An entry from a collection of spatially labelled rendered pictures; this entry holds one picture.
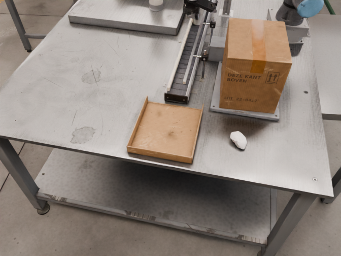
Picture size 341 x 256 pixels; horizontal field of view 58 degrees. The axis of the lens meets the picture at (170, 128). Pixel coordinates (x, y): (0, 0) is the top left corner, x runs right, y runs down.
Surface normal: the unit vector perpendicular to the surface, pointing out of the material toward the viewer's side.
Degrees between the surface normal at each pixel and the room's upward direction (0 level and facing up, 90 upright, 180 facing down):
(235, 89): 90
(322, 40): 0
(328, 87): 0
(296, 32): 90
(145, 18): 0
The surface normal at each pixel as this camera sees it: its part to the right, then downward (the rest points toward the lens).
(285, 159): 0.00, -0.66
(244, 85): -0.15, 0.74
